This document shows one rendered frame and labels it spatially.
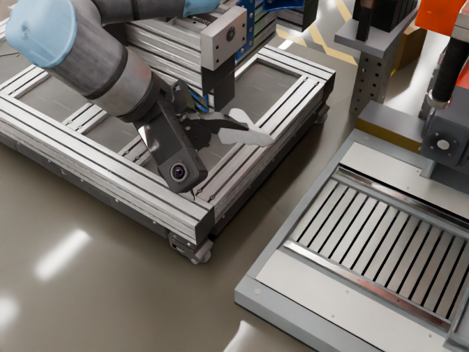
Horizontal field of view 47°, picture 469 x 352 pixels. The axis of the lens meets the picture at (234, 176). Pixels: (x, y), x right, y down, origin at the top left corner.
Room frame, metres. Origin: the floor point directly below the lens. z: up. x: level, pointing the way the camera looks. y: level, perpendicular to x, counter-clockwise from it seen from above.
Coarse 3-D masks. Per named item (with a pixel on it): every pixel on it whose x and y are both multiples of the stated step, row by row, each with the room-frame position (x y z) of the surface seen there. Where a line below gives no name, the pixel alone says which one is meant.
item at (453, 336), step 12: (468, 288) 0.75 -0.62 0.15; (468, 300) 0.72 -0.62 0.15; (456, 312) 0.71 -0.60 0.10; (468, 312) 0.68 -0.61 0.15; (456, 324) 0.64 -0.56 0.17; (468, 324) 0.65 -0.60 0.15; (456, 336) 0.61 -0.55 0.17; (468, 336) 0.62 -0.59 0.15; (456, 348) 0.60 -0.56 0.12; (468, 348) 0.59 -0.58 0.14
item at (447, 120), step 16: (464, 96) 1.24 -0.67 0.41; (432, 112) 1.18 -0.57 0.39; (448, 112) 1.17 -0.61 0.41; (464, 112) 1.17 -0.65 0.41; (432, 128) 1.16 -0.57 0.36; (448, 128) 1.13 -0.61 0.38; (464, 128) 1.11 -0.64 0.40; (432, 144) 1.15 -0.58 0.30; (448, 144) 1.12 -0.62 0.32; (464, 144) 1.11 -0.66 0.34; (432, 160) 1.29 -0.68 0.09; (448, 160) 1.11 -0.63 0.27; (464, 160) 1.11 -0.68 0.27; (432, 176) 1.21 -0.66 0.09; (448, 176) 1.21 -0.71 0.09; (464, 176) 1.21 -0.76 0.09; (464, 192) 1.14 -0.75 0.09
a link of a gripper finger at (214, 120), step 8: (216, 112) 0.53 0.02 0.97; (200, 120) 0.51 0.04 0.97; (208, 120) 0.51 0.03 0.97; (216, 120) 0.51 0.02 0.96; (224, 120) 0.52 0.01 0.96; (232, 120) 0.52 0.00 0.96; (216, 128) 0.51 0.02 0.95; (232, 128) 0.52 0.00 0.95; (240, 128) 0.52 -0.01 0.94; (248, 128) 0.53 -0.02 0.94
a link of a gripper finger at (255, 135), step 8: (232, 112) 0.57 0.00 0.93; (240, 112) 0.57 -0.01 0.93; (240, 120) 0.55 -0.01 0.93; (248, 120) 0.56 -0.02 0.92; (224, 128) 0.52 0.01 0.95; (256, 128) 0.54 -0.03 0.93; (224, 136) 0.51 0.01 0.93; (232, 136) 0.52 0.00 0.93; (240, 136) 0.52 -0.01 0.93; (248, 136) 0.52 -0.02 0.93; (256, 136) 0.53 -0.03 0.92; (264, 136) 0.53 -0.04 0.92; (248, 144) 0.52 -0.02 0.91; (256, 144) 0.53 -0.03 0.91; (264, 144) 0.53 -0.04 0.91
